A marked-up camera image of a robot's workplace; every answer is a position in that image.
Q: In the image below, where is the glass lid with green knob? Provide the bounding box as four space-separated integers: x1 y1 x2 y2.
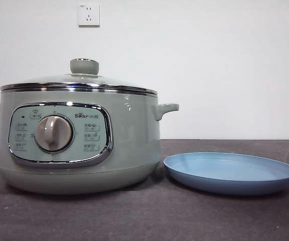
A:
0 58 158 95

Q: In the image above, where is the pale green electric steamer pot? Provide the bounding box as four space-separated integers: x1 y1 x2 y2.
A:
0 86 180 195

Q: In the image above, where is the blue round plate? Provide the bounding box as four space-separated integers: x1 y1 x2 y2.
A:
163 151 289 197

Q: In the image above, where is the white wall socket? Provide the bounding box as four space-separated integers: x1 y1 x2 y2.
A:
78 3 101 28

